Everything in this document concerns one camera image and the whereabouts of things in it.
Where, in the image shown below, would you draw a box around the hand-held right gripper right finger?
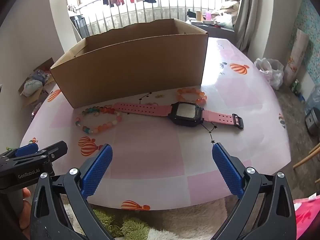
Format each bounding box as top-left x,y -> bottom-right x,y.
211,142 -> 297,240

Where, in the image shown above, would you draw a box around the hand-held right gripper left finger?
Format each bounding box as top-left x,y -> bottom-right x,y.
30,144 -> 118,240

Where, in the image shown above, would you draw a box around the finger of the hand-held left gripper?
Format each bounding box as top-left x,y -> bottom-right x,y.
11,141 -> 68,165
0,142 -> 40,159

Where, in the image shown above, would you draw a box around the multicolour bead bracelet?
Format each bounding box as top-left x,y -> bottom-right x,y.
75,106 -> 123,135

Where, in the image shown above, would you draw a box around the pink strap smartwatch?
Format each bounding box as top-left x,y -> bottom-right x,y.
113,102 -> 244,130

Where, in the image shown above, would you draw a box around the orange pink bead bracelet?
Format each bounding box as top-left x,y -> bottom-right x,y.
176,88 -> 208,105

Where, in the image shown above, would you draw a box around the brown cardboard box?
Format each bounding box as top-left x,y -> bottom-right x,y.
50,18 -> 209,109

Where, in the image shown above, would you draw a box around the person's left hand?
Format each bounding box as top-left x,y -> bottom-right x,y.
15,187 -> 32,230

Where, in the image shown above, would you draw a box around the pink balloon print tablecloth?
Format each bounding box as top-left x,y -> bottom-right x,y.
20,37 -> 292,210

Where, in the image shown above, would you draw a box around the open cardboard box of clothes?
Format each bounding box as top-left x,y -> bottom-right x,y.
19,57 -> 57,108

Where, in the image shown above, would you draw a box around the white green fluffy garment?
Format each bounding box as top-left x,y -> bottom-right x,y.
60,196 -> 235,240

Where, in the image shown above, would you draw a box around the wooden chair legs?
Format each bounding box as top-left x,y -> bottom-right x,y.
293,142 -> 320,169

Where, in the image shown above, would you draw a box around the pink bag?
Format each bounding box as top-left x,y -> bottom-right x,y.
293,196 -> 320,240

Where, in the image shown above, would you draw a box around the grey bin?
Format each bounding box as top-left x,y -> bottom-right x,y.
304,107 -> 320,136

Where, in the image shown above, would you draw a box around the white plastic bag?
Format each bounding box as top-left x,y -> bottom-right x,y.
254,58 -> 284,90

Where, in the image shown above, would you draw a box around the green bottle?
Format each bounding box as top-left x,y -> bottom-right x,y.
291,79 -> 302,94

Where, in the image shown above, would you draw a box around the floral paper roll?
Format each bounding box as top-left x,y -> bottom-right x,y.
284,29 -> 309,87

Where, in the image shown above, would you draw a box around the dark grey cabinet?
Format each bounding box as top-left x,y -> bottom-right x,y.
191,21 -> 235,33

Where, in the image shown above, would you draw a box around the plastic bag with green print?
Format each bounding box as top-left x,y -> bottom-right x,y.
217,12 -> 234,28

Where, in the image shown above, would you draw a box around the grey curtain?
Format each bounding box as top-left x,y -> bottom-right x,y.
234,0 -> 269,53

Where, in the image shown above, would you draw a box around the metal balcony railing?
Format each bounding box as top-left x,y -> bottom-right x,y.
67,0 -> 225,34

